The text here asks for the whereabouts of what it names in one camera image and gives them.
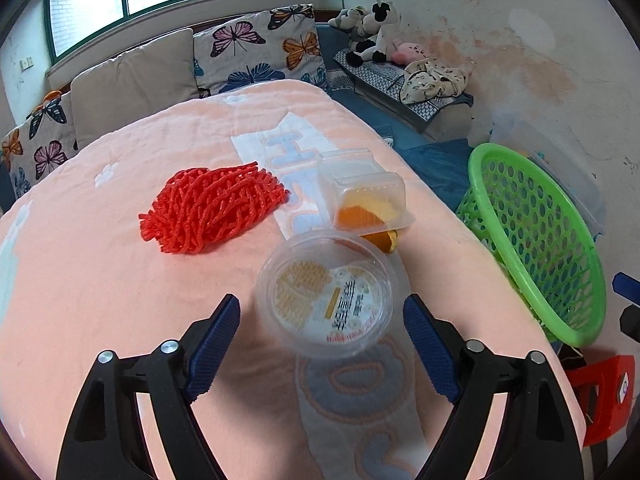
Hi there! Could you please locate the butterfly cushion left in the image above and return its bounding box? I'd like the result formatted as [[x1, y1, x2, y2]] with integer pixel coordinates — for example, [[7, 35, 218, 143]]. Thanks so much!
[[1, 91, 78, 205]]

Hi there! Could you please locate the pink plush toy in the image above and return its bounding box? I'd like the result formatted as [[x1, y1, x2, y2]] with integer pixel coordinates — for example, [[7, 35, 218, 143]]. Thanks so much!
[[390, 42, 428, 66]]

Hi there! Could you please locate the clear clamshell cake box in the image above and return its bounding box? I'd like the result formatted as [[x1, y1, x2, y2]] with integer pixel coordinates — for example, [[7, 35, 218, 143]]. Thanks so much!
[[317, 150, 414, 230]]

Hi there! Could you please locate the clear storage bin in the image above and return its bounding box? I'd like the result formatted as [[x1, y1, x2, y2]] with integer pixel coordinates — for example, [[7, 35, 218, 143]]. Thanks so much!
[[490, 112, 606, 238]]

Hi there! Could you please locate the butterfly cushion right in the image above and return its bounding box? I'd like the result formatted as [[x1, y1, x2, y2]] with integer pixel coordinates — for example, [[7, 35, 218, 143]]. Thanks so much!
[[194, 3, 328, 96]]

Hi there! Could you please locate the green plastic basket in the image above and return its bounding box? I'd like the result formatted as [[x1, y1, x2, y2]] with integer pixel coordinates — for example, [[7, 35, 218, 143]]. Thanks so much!
[[456, 143, 606, 348]]

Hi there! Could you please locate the red foam fruit net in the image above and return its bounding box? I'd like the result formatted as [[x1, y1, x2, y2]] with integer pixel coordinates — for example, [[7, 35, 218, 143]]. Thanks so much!
[[139, 162, 288, 255]]

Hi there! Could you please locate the grey plush toy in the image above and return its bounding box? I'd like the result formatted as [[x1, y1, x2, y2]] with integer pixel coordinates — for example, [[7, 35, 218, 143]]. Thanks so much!
[[328, 6, 369, 30]]

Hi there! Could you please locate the round clear pudding cup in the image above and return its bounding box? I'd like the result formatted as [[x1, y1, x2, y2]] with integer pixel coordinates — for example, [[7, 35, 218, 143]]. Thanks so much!
[[255, 230, 400, 360]]

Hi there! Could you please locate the pink blanket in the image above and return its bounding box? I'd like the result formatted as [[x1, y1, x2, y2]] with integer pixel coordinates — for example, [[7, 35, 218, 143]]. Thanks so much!
[[0, 78, 586, 480]]

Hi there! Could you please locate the butterfly cushion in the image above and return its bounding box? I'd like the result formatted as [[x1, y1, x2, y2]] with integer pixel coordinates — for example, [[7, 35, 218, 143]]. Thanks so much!
[[1, 91, 78, 205], [194, 3, 328, 96]]

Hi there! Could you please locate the cow plush toy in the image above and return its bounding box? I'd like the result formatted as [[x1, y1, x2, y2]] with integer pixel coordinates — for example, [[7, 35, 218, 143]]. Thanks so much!
[[345, 0, 400, 67]]

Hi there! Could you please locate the beige cushion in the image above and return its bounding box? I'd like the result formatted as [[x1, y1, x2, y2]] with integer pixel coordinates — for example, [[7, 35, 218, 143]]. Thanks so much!
[[70, 28, 200, 148]]

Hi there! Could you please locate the orange yellow cake piece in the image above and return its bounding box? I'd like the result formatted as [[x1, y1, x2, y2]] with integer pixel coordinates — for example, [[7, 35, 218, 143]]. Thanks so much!
[[334, 198, 398, 254]]

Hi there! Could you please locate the red plastic stool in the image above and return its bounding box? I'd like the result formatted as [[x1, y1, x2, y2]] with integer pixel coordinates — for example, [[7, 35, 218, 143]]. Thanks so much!
[[566, 356, 634, 446]]

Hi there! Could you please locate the spotted cream cloth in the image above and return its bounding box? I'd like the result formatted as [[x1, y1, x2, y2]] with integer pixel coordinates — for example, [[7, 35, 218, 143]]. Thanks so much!
[[399, 58, 470, 105]]

